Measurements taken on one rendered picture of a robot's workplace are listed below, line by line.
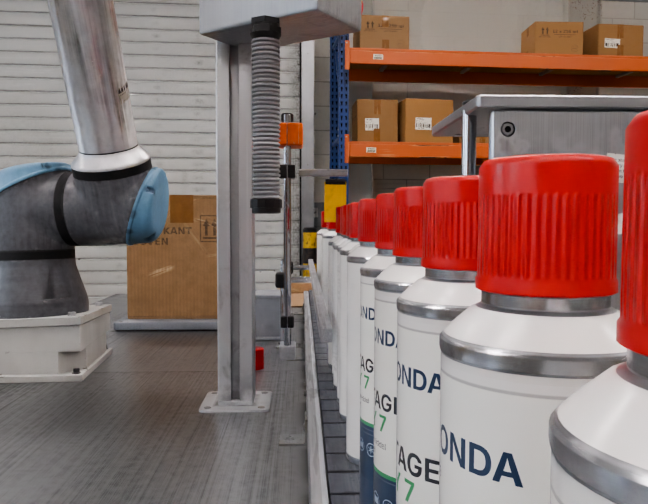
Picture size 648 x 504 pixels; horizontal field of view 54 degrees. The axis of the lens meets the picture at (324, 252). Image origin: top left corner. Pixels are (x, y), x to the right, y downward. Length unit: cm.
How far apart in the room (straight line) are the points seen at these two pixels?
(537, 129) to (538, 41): 477
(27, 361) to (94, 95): 40
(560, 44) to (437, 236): 502
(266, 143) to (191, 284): 77
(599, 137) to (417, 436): 25
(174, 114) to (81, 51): 436
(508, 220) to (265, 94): 57
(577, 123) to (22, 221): 82
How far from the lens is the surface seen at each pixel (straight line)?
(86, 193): 100
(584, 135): 42
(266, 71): 71
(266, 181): 70
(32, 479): 68
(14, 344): 104
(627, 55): 548
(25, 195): 105
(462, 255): 23
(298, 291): 203
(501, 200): 16
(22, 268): 105
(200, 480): 63
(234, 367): 84
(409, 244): 30
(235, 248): 82
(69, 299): 105
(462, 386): 16
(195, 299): 143
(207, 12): 81
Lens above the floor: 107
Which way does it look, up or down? 3 degrees down
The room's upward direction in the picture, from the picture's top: straight up
